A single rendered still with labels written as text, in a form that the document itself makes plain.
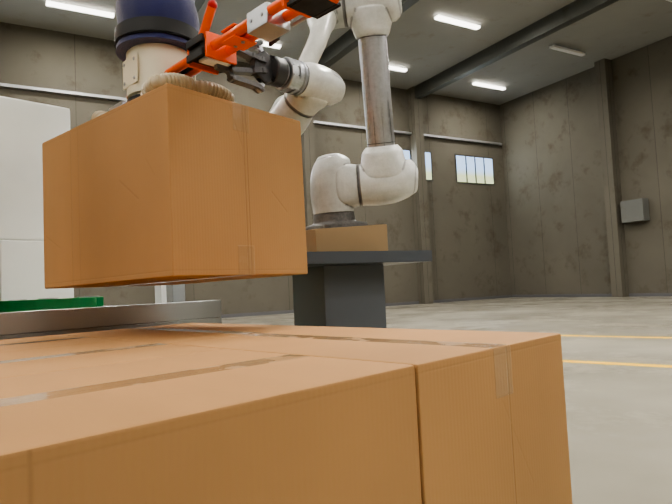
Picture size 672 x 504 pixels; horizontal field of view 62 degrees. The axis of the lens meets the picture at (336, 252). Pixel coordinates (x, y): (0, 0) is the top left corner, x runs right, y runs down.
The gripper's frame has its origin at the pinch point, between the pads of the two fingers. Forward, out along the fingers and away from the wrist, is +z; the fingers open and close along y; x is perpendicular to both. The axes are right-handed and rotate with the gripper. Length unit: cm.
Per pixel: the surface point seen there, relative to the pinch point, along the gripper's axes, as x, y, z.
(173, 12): 15.0, -15.2, 2.0
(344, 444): -70, 72, 31
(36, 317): 56, 61, 23
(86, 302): 142, 58, -22
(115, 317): 56, 63, 1
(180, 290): 112, 55, -51
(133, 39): 20.7, -7.8, 10.1
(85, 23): 1038, -508, -362
